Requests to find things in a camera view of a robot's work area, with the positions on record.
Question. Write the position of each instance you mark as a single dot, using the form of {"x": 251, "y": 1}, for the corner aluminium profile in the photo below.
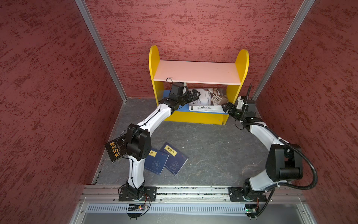
{"x": 83, "y": 8}
{"x": 291, "y": 32}

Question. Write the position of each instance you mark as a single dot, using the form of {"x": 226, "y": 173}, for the heritage culture photo book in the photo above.
{"x": 213, "y": 96}

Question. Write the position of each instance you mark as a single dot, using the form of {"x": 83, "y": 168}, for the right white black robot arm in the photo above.
{"x": 282, "y": 165}

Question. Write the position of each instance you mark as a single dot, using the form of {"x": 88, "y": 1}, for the right dark blue booklet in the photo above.
{"x": 176, "y": 159}

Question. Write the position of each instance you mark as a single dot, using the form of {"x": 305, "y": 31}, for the yellow pink blue bookshelf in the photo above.
{"x": 231, "y": 74}

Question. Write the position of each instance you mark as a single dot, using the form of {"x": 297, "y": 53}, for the right green circuit board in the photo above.
{"x": 251, "y": 210}

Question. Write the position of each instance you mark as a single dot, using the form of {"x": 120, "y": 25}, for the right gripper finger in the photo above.
{"x": 228, "y": 106}
{"x": 233, "y": 114}

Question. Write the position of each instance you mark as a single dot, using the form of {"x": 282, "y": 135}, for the slotted white cable duct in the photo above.
{"x": 235, "y": 209}

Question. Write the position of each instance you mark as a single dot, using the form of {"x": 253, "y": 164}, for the left corner aluminium profile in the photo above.
{"x": 83, "y": 8}

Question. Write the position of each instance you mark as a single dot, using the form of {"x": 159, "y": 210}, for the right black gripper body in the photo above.
{"x": 239, "y": 112}

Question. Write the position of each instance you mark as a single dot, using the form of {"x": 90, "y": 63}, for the black book with gold letters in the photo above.
{"x": 116, "y": 149}

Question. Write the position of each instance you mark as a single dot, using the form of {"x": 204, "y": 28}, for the left green circuit board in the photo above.
{"x": 137, "y": 208}

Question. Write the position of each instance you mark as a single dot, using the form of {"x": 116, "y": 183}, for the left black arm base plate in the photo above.
{"x": 144, "y": 193}

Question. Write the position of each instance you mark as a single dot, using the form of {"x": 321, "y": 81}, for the green circuit board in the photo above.
{"x": 137, "y": 208}
{"x": 251, "y": 210}

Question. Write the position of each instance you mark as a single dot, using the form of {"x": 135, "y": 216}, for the aluminium mounting rail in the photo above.
{"x": 165, "y": 194}

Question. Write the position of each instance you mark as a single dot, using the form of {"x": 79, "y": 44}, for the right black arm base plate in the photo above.
{"x": 246, "y": 194}

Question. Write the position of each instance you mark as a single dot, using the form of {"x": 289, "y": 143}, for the dark blue booklet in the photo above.
{"x": 155, "y": 161}
{"x": 176, "y": 159}

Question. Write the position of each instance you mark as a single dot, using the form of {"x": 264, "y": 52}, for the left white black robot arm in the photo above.
{"x": 138, "y": 137}

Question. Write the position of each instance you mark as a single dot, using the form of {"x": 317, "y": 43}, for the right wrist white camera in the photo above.
{"x": 242, "y": 103}

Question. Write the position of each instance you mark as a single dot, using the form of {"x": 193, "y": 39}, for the right corner aluminium profile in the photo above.
{"x": 291, "y": 32}

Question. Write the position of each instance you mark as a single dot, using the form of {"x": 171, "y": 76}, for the white book with brown blocks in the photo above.
{"x": 206, "y": 108}

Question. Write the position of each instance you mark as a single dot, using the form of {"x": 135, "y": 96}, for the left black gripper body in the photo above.
{"x": 185, "y": 98}

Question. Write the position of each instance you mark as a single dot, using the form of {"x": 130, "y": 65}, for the left dark blue booklet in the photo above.
{"x": 155, "y": 161}

